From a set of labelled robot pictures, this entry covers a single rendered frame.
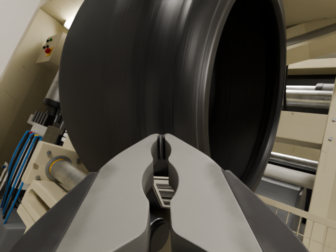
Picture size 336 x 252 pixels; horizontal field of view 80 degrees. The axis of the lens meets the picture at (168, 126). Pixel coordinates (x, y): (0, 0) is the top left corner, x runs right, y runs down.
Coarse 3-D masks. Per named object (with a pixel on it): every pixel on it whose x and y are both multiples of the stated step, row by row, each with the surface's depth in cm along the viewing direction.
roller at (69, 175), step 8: (56, 160) 49; (64, 160) 49; (56, 168) 46; (64, 168) 45; (72, 168) 44; (56, 176) 45; (64, 176) 43; (72, 176) 41; (80, 176) 41; (64, 184) 43; (72, 184) 40; (152, 216) 29; (152, 224) 27; (160, 224) 27; (168, 224) 29; (152, 232) 27; (160, 232) 28; (168, 232) 29; (152, 240) 26; (160, 240) 28; (152, 248) 27; (160, 248) 28
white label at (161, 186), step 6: (156, 180) 25; (162, 180) 25; (156, 186) 26; (162, 186) 26; (168, 186) 25; (156, 192) 27; (162, 192) 26; (168, 192) 26; (174, 192) 26; (162, 198) 27; (168, 198) 27; (162, 204) 28; (168, 204) 27
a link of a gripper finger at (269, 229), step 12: (228, 180) 9; (240, 180) 9; (240, 192) 8; (252, 192) 8; (240, 204) 8; (252, 204) 8; (264, 204) 8; (252, 216) 7; (264, 216) 7; (276, 216) 7; (252, 228) 7; (264, 228) 7; (276, 228) 7; (288, 228) 7; (264, 240) 6; (276, 240) 6; (288, 240) 6; (300, 240) 6
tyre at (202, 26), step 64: (128, 0) 24; (192, 0) 23; (256, 0) 50; (64, 64) 33; (128, 64) 23; (192, 64) 23; (256, 64) 64; (128, 128) 24; (192, 128) 25; (256, 128) 66
